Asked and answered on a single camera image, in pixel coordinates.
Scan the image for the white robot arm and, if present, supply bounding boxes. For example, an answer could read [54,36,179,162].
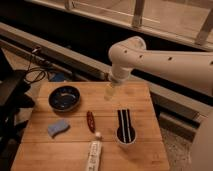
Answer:
[108,36,213,99]

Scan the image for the left black chopstick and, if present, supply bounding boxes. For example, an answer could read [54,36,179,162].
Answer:
[117,110,126,143]

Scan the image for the black chopstick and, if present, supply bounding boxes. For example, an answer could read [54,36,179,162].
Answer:
[126,109,132,143]
[117,110,126,143]

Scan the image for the right black chopstick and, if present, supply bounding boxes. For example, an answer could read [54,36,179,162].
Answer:
[126,109,132,143]

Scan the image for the red chili pepper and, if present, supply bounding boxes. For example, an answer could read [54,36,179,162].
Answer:
[87,111,96,133]

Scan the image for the dark blue bowl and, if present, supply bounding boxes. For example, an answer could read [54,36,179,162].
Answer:
[48,86,80,112]

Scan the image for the white cup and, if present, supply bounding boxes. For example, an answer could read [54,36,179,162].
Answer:
[116,127,136,146]

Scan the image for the blue object on floor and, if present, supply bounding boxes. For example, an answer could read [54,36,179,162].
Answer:
[50,73,66,82]

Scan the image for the blue sponge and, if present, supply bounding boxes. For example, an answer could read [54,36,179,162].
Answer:
[47,120,70,137]

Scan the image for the white toothpaste tube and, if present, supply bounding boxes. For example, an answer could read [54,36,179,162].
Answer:
[85,132,102,171]

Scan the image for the black chair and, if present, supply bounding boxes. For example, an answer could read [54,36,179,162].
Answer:
[0,48,35,156]

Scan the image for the black cable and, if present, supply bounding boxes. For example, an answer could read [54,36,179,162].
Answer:
[23,46,56,84]

